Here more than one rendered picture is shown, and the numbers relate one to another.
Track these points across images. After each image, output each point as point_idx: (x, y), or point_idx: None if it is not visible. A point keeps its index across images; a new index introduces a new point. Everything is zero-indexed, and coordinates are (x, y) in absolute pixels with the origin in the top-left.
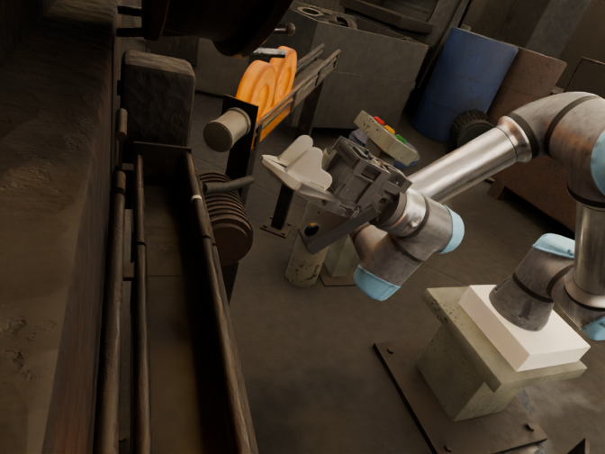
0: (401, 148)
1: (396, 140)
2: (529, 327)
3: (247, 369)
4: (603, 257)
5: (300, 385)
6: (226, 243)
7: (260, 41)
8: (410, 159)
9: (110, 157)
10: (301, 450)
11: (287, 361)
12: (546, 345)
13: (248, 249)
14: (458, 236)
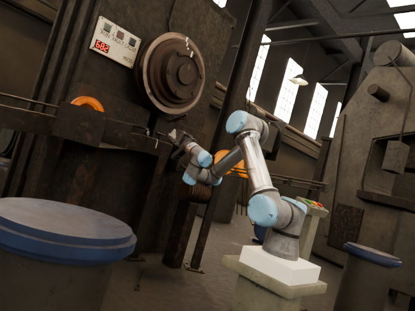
0: (301, 201)
1: (297, 197)
2: (265, 248)
3: (183, 275)
4: (245, 166)
5: (191, 286)
6: (184, 188)
7: (150, 99)
8: (307, 210)
9: (152, 134)
10: (159, 283)
11: (199, 284)
12: (262, 253)
13: (191, 194)
14: (201, 155)
